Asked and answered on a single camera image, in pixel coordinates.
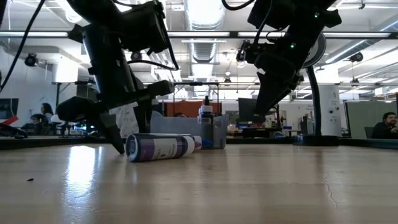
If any orange partition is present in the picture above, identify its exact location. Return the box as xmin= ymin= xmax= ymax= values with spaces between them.
xmin=164 ymin=100 xmax=223 ymax=118

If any large purple food coloring bottle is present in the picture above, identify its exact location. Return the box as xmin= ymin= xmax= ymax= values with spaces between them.
xmin=124 ymin=133 xmax=203 ymax=163

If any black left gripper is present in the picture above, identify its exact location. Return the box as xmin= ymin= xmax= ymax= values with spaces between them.
xmin=55 ymin=24 xmax=175 ymax=156

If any grey translucent plastic bin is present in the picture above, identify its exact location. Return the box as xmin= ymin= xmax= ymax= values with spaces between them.
xmin=149 ymin=110 xmax=230 ymax=150

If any patterned white cloth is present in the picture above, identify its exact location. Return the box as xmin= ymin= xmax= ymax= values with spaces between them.
xmin=108 ymin=102 xmax=140 ymax=139

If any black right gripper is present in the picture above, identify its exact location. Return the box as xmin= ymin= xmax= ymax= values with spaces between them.
xmin=254 ymin=22 xmax=325 ymax=116

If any black computer monitor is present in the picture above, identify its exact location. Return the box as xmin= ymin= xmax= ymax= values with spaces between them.
xmin=238 ymin=97 xmax=266 ymax=124

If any silver ceiling duct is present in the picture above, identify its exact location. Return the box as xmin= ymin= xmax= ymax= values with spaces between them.
xmin=183 ymin=0 xmax=226 ymax=98

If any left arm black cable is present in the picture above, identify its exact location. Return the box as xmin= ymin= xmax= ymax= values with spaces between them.
xmin=0 ymin=0 xmax=47 ymax=93

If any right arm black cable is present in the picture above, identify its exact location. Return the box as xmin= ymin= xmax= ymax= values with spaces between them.
xmin=221 ymin=0 xmax=275 ymax=45

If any black gooseneck desk lamp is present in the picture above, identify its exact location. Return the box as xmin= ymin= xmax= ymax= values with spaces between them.
xmin=292 ymin=32 xmax=340 ymax=147

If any grey partition wall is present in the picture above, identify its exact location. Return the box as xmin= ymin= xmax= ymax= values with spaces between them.
xmin=345 ymin=100 xmax=398 ymax=139

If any white column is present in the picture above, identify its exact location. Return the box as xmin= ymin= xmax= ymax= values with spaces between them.
xmin=320 ymin=84 xmax=343 ymax=138

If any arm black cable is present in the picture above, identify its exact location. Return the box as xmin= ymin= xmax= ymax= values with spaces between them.
xmin=0 ymin=0 xmax=47 ymax=93
xmin=221 ymin=0 xmax=275 ymax=45

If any person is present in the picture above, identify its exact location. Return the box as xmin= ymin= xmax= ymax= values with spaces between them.
xmin=21 ymin=113 xmax=48 ymax=135
xmin=371 ymin=111 xmax=398 ymax=140
xmin=40 ymin=102 xmax=55 ymax=124

